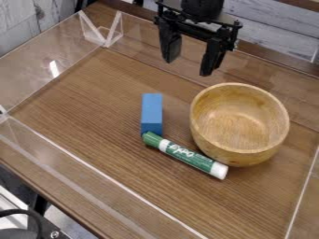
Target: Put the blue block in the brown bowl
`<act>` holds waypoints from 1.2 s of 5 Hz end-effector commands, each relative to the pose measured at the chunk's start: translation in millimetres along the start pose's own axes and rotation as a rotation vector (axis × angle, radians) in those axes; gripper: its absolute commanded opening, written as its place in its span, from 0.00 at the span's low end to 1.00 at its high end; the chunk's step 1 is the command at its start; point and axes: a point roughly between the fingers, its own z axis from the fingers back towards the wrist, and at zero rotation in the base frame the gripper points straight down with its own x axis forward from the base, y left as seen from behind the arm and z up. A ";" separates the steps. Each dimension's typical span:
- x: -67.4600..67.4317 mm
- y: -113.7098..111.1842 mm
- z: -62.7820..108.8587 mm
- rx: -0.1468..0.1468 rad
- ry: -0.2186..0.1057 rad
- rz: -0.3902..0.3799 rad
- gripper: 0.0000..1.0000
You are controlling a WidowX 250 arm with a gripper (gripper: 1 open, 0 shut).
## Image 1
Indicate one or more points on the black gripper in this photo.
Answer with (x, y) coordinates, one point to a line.
(199, 19)

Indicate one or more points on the blue rectangular block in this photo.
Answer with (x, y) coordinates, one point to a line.
(151, 113)

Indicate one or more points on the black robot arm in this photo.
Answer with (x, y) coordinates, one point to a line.
(199, 19)

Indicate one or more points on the brown wooden bowl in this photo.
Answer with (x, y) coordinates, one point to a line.
(239, 123)

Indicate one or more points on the green Expo marker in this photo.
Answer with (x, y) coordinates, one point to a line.
(204, 164)

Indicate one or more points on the clear acrylic corner bracket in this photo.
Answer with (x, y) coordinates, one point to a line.
(104, 36)

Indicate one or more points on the clear acrylic front wall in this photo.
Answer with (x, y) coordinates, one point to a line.
(109, 209)

